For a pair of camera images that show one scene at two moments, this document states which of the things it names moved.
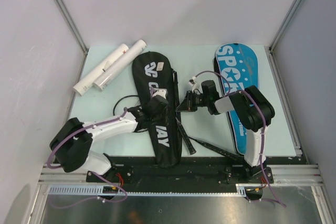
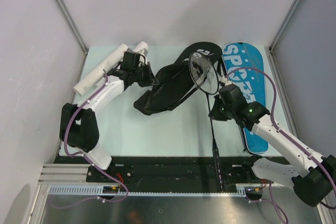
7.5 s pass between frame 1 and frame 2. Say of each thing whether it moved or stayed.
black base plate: stayed
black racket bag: moved
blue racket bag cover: moved
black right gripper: moved
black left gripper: moved
